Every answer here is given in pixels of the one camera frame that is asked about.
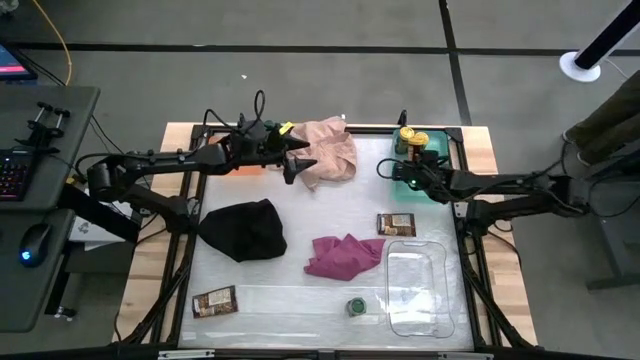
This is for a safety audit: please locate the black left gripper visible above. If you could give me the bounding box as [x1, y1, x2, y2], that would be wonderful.
[227, 119, 319, 186]

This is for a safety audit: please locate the yellow-lid spice jar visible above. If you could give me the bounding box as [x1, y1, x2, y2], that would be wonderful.
[408, 130, 431, 161]
[396, 125, 417, 155]

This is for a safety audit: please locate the brown spice packet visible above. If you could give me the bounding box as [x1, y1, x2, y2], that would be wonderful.
[376, 212, 418, 238]
[190, 284, 240, 320]

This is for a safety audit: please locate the peach cloth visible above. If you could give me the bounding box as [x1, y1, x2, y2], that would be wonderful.
[284, 115, 359, 193]

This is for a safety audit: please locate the teal plastic bin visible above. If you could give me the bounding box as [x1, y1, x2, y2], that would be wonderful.
[390, 126, 454, 204]

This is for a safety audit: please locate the black cloth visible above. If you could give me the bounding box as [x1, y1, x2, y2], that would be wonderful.
[197, 197, 289, 264]

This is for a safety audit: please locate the magenta cloth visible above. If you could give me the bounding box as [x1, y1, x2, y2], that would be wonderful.
[302, 232, 388, 283]

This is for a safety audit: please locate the clear plastic bin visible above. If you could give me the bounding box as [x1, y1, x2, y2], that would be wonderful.
[384, 239, 457, 340]

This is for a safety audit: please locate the white-base black floor stand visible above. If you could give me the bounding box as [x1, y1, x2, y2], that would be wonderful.
[558, 0, 640, 84]

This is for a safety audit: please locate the person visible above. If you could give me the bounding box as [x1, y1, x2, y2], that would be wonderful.
[561, 68, 640, 167]

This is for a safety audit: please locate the grey equipment stand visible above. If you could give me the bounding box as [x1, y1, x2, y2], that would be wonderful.
[583, 139, 640, 292]

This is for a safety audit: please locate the white paper box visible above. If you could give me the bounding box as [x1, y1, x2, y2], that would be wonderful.
[68, 213, 127, 252]

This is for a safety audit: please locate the black clamp stand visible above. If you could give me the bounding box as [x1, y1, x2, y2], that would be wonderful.
[14, 100, 73, 152]

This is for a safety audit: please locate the black computer mouse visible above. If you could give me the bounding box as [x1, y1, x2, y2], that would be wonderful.
[18, 221, 53, 268]

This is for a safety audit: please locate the backlit black keyboard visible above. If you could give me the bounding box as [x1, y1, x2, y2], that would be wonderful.
[0, 148, 37, 203]

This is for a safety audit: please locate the grey desk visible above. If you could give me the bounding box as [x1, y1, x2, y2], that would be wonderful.
[0, 84, 102, 334]

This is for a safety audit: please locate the black monitor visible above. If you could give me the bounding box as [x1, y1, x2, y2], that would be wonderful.
[0, 43, 39, 83]

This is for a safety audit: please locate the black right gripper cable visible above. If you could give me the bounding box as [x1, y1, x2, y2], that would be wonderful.
[375, 157, 402, 181]

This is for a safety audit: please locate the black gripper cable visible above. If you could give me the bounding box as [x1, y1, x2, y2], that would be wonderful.
[375, 157, 402, 181]
[201, 89, 267, 132]

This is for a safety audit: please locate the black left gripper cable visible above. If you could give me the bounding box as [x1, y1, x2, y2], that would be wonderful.
[201, 89, 267, 132]

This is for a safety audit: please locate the black metal table frame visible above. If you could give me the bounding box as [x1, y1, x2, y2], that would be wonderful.
[113, 121, 540, 352]

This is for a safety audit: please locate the yellow cable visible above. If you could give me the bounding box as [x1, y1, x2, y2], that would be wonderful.
[30, 0, 74, 88]

